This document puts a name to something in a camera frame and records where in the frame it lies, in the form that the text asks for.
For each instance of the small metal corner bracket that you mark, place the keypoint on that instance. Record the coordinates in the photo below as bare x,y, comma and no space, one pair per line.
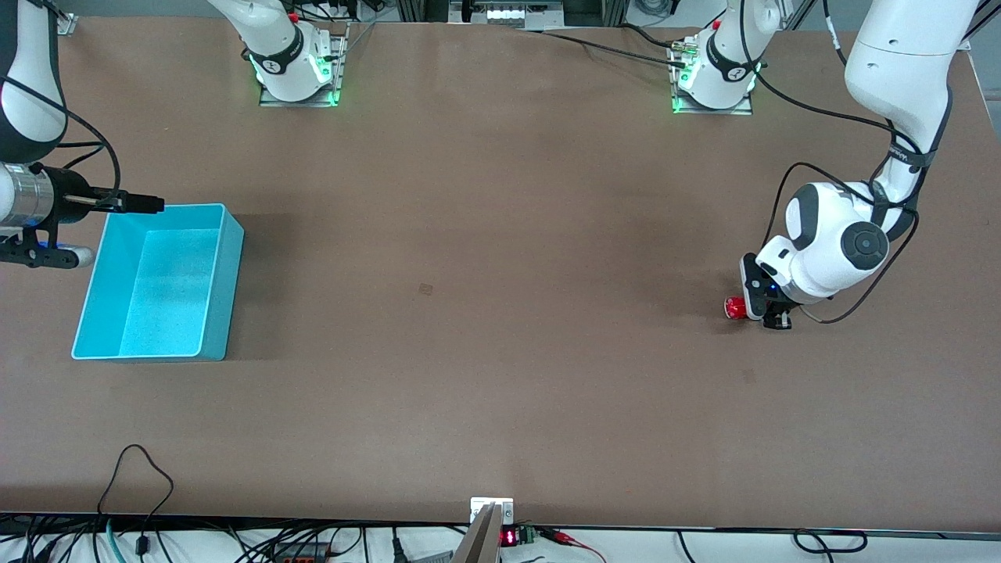
69,23

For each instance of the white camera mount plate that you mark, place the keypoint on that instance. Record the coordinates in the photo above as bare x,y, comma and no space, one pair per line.
477,507

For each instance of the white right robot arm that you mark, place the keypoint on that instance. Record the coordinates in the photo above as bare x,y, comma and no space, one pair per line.
31,78

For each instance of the blue plastic box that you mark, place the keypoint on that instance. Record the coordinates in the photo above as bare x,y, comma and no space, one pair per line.
168,289

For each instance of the red display electronics module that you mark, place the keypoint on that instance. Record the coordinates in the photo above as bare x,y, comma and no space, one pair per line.
510,538

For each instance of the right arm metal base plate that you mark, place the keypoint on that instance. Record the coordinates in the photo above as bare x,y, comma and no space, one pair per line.
342,62

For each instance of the grey orange power strip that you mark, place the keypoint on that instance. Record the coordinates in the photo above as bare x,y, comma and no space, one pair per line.
301,554

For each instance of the grey metal mount bar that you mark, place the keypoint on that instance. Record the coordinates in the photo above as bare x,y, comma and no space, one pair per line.
478,543

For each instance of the red clip lead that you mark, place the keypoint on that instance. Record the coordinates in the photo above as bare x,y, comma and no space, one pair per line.
563,537

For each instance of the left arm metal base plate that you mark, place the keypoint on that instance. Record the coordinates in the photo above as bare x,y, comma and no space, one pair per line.
743,110

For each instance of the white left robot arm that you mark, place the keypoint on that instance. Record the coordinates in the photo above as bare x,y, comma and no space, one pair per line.
899,62

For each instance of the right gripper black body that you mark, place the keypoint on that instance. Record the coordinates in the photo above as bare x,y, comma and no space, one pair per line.
69,188

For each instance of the lit background device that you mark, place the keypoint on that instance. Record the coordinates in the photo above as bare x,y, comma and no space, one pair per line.
508,12

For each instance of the red beetle toy car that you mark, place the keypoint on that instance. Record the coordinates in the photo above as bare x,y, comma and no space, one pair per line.
733,308

